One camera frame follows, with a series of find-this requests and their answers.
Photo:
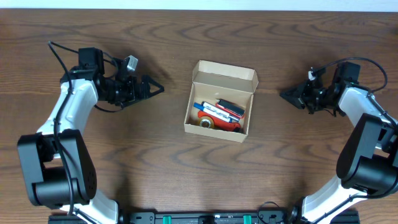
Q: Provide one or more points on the brown cardboard box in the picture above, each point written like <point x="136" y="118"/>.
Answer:
<point x="212" y="81"/>

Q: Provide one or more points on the black marker pen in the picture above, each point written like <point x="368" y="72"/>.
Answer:
<point x="220" y="111"/>

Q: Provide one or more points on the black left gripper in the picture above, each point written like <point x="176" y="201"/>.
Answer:
<point x="138" y="91"/>

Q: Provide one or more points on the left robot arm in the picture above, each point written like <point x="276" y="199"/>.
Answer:
<point x="57" y="168"/>

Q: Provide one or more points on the blue marker pen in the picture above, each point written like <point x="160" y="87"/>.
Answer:
<point x="214" y="114"/>

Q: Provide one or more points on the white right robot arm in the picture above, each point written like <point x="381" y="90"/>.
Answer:
<point x="367" y="165"/>

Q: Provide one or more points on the red utility knife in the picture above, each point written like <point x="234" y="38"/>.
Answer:
<point x="225" y="126"/>

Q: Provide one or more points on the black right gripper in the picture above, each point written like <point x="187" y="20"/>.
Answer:
<point x="305" y="96"/>

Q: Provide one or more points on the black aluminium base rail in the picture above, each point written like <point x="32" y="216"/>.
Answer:
<point x="267" y="216"/>

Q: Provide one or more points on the yellow tape roll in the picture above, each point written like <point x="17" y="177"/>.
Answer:
<point x="206" y="122"/>

